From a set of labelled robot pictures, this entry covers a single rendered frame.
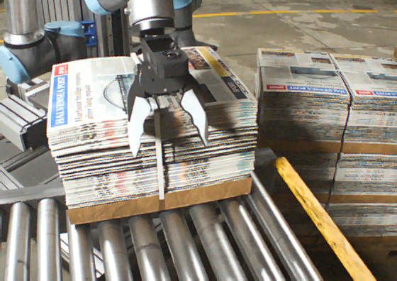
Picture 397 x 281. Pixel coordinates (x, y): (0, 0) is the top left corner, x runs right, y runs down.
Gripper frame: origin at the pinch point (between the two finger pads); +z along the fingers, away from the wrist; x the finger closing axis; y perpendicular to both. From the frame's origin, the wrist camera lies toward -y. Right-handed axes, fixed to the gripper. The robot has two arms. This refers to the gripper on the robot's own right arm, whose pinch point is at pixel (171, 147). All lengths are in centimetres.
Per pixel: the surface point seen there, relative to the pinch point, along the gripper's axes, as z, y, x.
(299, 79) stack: -11, 54, -54
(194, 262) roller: 21.2, 4.3, -1.8
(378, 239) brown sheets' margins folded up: 59, 66, -93
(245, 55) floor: -48, 284, -130
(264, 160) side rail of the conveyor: 8.9, 25.8, -26.1
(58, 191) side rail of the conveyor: 8.1, 27.0, 22.0
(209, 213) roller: 15.5, 14.2, -8.1
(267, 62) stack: -18, 67, -50
